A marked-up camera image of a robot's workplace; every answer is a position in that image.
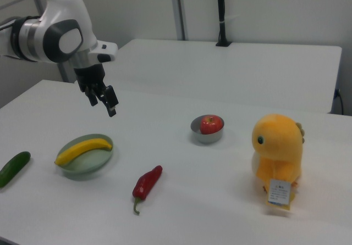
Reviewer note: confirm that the green cucumber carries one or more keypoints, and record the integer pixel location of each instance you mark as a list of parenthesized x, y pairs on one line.
[(12, 168)]

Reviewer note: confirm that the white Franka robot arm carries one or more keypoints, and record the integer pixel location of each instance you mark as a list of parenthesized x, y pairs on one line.
[(55, 40)]

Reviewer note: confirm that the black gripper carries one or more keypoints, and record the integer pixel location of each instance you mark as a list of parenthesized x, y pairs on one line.
[(90, 78)]

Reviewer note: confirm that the red chili pepper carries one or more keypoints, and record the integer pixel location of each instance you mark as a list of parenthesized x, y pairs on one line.
[(147, 184)]

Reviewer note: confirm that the red apple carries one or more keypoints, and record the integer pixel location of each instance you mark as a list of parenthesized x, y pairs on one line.
[(211, 124)]

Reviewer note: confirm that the light green plastic plate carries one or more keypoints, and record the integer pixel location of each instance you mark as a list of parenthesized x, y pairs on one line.
[(88, 162)]

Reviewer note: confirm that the yellow plush bird toy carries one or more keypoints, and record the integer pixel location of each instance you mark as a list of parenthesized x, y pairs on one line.
[(277, 149)]

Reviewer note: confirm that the yellow banana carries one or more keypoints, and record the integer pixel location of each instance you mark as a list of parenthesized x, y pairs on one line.
[(82, 150)]

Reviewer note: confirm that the black pole stand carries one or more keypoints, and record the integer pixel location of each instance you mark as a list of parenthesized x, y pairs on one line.
[(221, 14)]

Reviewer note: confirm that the paper hang tag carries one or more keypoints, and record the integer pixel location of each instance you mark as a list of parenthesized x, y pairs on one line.
[(279, 194)]

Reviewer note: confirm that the grey metal bowl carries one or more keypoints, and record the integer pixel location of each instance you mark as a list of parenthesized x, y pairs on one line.
[(207, 136)]

